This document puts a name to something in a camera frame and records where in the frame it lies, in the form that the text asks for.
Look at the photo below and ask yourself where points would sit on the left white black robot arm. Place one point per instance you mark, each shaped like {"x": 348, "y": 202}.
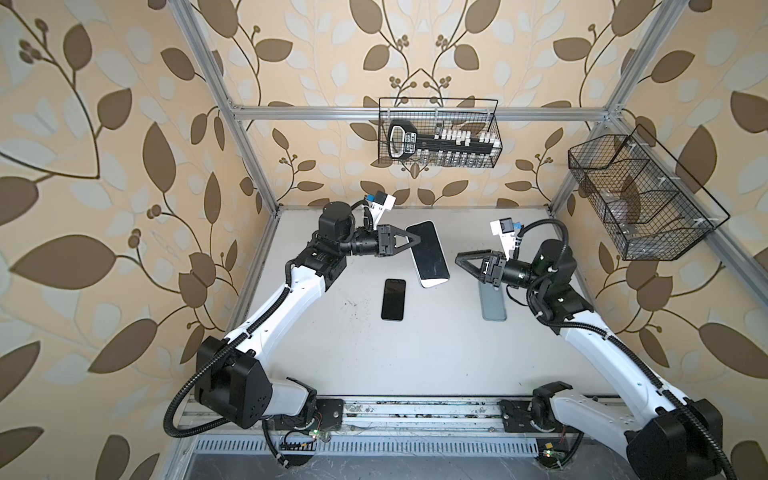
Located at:
{"x": 231, "y": 384}

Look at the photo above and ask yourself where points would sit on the aluminium front rail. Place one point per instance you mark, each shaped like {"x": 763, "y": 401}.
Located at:
{"x": 443, "y": 427}

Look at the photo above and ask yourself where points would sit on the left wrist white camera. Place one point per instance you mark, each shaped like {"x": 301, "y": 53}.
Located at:
{"x": 377, "y": 205}

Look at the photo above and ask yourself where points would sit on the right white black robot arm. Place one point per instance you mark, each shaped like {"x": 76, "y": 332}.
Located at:
{"x": 662, "y": 433}

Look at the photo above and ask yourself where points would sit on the wrist white camera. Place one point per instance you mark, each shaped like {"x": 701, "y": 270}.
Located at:
{"x": 508, "y": 232}
{"x": 377, "y": 205}

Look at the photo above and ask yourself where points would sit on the back wall wire basket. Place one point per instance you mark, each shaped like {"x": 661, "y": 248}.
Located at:
{"x": 469, "y": 113}

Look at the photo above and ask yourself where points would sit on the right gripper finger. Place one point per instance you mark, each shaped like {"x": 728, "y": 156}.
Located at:
{"x": 468, "y": 256}
{"x": 477, "y": 268}

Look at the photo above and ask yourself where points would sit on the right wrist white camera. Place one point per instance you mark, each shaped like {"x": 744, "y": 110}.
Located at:
{"x": 508, "y": 232}

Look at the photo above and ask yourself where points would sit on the light blue phone case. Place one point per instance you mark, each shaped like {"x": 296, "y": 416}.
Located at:
{"x": 492, "y": 302}

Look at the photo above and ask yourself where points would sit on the right wall wire basket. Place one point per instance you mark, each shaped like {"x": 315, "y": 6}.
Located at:
{"x": 653, "y": 207}

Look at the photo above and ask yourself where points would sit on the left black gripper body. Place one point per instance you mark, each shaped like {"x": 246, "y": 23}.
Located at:
{"x": 381, "y": 242}

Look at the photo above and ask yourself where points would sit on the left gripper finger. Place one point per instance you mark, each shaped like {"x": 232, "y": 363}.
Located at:
{"x": 406, "y": 235}
{"x": 409, "y": 243}

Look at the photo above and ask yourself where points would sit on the black smartphone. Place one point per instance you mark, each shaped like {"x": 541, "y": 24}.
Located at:
{"x": 428, "y": 255}
{"x": 393, "y": 302}

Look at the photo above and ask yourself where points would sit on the black tool with white bits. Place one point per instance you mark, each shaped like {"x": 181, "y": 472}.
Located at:
{"x": 403, "y": 141}

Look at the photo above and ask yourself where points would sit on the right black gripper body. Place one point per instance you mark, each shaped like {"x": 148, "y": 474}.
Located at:
{"x": 497, "y": 271}

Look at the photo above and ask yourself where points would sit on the wall wire basket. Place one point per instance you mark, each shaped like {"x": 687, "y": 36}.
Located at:
{"x": 469, "y": 113}
{"x": 653, "y": 207}

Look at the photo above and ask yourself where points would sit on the aluminium frame bars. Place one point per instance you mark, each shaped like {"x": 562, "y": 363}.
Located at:
{"x": 745, "y": 268}

